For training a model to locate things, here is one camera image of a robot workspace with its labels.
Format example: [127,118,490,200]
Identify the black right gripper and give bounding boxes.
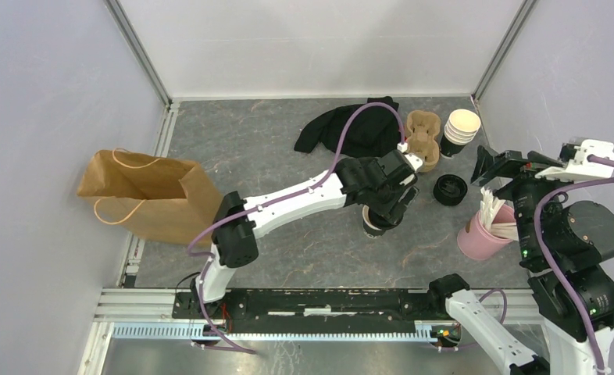
[471,140,587,260]

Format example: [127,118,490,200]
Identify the stack of black lids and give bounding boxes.
[433,174,468,206]

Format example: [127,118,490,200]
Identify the stack of white paper cups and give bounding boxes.
[440,109,481,158]

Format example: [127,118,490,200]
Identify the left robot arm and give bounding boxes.
[191,150,424,319]

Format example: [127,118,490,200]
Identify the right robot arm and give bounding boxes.
[427,139,614,374]

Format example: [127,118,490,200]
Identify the black cloth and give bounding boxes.
[294,104,400,158]

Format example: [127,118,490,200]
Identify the brown cardboard cup carrier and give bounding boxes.
[405,110,441,173]

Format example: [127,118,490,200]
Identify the pink straw holder cup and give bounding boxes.
[456,210,513,261]

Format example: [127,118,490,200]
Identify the brown paper bag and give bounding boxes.
[77,148,223,245]

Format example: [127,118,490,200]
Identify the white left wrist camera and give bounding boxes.
[397,142,424,173]

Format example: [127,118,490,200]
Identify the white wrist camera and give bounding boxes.
[536,137,614,183]
[397,142,424,173]

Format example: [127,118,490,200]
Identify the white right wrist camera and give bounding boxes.
[536,137,614,183]

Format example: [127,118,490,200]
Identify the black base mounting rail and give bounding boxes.
[171,287,480,335]

